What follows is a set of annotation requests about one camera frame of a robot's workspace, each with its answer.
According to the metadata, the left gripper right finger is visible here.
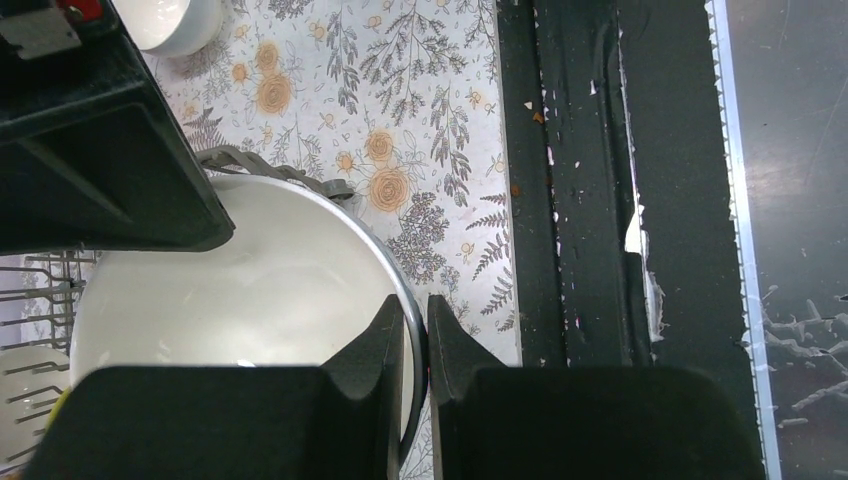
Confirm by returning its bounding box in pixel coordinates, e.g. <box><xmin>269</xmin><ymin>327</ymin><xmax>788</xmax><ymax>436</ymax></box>
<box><xmin>427</xmin><ymin>295</ymin><xmax>765</xmax><ymax>479</ymax></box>

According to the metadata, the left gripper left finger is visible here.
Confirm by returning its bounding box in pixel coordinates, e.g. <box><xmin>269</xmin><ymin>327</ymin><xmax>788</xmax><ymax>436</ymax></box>
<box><xmin>23</xmin><ymin>295</ymin><xmax>405</xmax><ymax>479</ymax></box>

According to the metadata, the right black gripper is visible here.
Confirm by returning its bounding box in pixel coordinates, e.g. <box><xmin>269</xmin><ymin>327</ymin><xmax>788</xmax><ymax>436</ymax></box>
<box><xmin>1</xmin><ymin>0</ymin><xmax>235</xmax><ymax>254</ymax></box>

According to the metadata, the white ribbed ceramic bowl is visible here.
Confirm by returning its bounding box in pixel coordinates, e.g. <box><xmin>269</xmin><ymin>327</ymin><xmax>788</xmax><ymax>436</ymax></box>
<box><xmin>112</xmin><ymin>0</ymin><xmax>224</xmax><ymax>58</ymax></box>

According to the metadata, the small white ceramic bowl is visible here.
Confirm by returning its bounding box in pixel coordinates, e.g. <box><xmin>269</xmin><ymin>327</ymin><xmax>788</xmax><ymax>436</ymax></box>
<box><xmin>1</xmin><ymin>346</ymin><xmax>70</xmax><ymax>474</ymax></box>

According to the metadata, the floral tablecloth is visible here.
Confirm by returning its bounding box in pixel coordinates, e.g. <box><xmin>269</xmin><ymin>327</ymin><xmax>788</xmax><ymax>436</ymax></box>
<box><xmin>0</xmin><ymin>0</ymin><xmax>521</xmax><ymax>480</ymax></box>

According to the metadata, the grey wire dish rack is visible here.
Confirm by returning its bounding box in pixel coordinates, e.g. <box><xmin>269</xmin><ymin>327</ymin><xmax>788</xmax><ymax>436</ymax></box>
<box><xmin>0</xmin><ymin>145</ymin><xmax>356</xmax><ymax>465</ymax></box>

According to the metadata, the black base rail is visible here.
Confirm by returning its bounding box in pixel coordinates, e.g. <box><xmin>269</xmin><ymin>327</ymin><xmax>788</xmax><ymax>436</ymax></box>
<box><xmin>496</xmin><ymin>0</ymin><xmax>760</xmax><ymax>425</ymax></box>

